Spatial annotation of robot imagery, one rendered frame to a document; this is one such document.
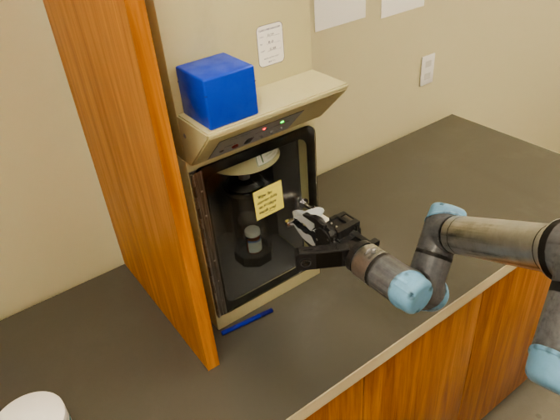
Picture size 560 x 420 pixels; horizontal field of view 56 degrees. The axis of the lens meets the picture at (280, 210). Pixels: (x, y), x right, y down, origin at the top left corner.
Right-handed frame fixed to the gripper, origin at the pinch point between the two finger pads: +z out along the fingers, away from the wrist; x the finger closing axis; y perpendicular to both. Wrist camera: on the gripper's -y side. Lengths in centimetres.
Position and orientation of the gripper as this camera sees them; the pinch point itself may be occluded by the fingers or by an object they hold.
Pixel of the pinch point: (294, 219)
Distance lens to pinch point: 120.3
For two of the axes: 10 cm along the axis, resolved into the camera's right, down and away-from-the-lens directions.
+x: -0.7, -8.2, -5.7
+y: 8.0, -3.9, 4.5
